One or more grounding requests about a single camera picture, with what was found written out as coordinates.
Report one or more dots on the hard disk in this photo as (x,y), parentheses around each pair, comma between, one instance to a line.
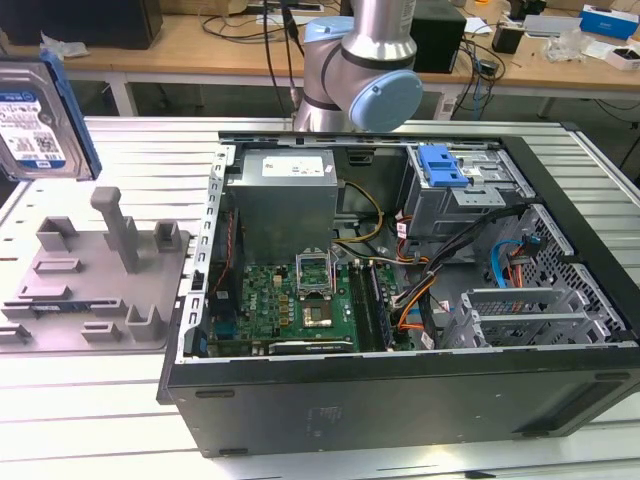
(30,125)

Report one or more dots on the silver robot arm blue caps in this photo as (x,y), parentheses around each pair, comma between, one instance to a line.
(360,65)

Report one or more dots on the grey metal disk bay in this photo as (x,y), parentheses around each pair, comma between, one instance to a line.
(525,325)

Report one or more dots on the grey power supply unit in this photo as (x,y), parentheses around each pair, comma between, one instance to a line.
(282,210)

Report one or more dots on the CPU socket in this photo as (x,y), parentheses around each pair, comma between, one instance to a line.
(316,314)

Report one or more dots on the green motherboard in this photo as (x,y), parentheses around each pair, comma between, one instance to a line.
(270,305)

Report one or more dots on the RAM stick in slot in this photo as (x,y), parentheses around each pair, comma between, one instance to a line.
(380,305)

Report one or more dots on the black graphics card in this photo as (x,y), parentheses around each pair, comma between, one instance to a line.
(310,347)

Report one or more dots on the grey optical drive cage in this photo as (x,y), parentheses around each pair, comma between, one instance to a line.
(450,210)

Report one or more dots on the blue plastic drive latch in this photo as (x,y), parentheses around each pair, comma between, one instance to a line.
(440,167)

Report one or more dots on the black open PC case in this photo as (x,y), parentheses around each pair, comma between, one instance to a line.
(400,400)

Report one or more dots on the white hanging tag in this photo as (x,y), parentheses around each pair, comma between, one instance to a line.
(447,108)

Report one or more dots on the large black box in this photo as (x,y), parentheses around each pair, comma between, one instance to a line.
(440,42)

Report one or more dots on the grey parts rack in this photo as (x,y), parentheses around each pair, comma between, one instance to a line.
(95,295)

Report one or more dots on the wooden desk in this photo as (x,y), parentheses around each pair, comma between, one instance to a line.
(165,50)

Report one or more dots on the small black box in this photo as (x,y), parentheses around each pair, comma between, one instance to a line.
(507,40)

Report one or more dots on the RAM stick with blue label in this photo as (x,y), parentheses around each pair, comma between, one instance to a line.
(50,307)

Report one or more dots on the clear plastic bag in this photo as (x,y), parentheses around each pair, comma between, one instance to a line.
(567,47)

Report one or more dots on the flat grey box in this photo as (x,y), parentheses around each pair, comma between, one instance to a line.
(550,25)

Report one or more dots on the black computer tower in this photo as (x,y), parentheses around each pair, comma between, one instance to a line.
(90,22)

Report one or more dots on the white plastic bag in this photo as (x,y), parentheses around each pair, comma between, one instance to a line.
(62,47)

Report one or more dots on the white box with black insert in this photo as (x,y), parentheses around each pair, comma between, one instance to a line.
(622,57)

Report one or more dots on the blue cardboard box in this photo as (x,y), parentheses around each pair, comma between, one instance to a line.
(612,22)

